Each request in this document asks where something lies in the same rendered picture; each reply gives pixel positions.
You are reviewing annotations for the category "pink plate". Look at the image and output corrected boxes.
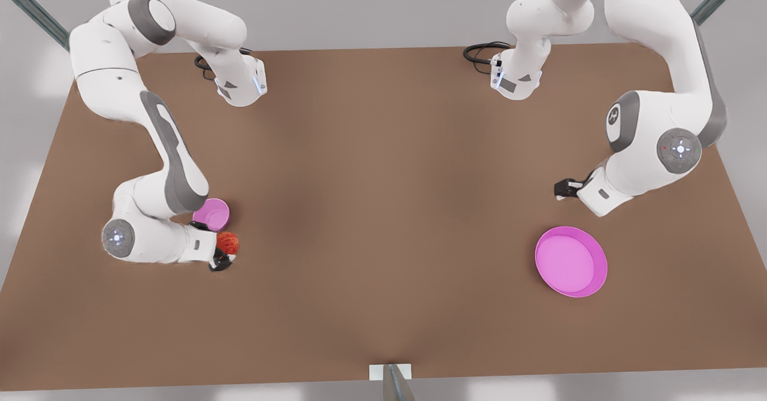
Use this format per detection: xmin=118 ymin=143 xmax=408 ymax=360
xmin=535 ymin=226 xmax=608 ymax=299

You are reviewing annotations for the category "pink bowl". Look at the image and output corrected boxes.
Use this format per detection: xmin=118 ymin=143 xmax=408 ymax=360
xmin=192 ymin=198 xmax=230 ymax=232

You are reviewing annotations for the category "black cable loop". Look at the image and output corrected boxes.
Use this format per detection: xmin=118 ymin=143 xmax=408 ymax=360
xmin=194 ymin=47 xmax=253 ymax=82
xmin=463 ymin=41 xmax=514 ymax=76

